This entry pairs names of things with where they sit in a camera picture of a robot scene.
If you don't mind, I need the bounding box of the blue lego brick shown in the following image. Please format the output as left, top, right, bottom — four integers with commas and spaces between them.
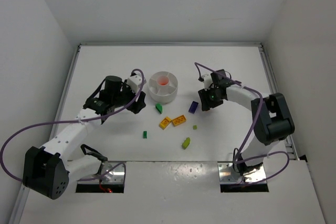
188, 101, 198, 114

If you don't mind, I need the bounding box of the dark green lego wedge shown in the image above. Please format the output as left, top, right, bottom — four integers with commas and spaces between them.
155, 103, 163, 114

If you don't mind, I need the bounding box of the yellow lego plate brick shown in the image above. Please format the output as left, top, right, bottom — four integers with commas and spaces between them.
172, 115, 187, 126

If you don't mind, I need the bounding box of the lime green curved lego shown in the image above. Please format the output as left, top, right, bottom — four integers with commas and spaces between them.
182, 137, 191, 150

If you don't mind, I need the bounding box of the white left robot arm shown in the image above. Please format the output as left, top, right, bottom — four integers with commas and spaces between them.
22, 73, 146, 199

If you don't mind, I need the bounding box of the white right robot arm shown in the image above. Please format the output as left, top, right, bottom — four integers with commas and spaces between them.
198, 69, 295, 175

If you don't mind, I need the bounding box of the white round divided container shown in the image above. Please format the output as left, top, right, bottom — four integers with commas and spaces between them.
148, 71, 178, 104

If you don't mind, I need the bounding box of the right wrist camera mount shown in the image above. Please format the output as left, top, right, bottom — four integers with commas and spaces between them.
198, 73, 213, 90

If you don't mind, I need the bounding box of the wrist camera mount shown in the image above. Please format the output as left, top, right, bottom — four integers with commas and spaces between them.
126, 74, 143, 93
198, 73, 213, 90

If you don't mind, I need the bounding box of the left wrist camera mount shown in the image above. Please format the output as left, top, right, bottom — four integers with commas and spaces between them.
126, 74, 143, 93

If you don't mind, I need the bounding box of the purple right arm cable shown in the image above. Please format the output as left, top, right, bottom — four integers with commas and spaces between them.
194, 62, 290, 185

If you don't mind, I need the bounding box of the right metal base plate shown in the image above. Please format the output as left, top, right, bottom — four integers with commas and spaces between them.
217, 162, 266, 185

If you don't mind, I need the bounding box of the metal base plate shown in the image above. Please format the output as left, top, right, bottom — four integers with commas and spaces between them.
78, 161, 126, 185
217, 162, 266, 185

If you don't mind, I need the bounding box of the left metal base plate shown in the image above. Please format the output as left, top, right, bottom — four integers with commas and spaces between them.
78, 161, 126, 185

